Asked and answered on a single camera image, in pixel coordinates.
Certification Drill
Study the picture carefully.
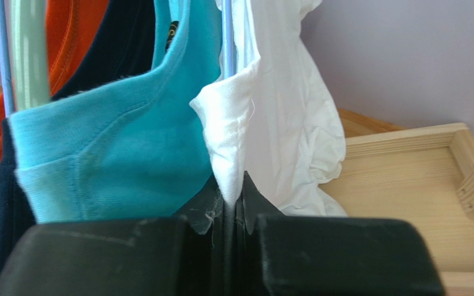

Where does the white t shirt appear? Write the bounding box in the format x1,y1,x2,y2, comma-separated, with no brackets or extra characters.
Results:
190,1,346,216

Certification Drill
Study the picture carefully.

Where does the light blue wire hanger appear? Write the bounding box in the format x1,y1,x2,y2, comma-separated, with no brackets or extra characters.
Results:
221,0,236,79
0,0,15,117

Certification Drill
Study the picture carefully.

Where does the navy blue t shirt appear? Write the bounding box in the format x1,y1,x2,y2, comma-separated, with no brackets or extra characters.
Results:
0,1,156,273

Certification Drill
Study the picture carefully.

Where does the turquoise t shirt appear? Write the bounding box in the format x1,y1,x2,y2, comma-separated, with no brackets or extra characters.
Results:
10,1,222,223

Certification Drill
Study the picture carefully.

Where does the green plastic hanger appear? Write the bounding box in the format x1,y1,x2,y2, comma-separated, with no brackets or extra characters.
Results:
10,0,51,111

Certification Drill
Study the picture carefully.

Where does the orange t shirt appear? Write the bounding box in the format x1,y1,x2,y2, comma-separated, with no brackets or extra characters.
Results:
0,0,108,161

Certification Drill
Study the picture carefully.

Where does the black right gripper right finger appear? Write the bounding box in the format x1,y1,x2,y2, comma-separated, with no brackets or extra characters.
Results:
236,175,446,295

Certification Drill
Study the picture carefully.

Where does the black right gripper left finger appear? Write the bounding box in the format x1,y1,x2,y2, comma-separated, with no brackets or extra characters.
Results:
0,178,222,295

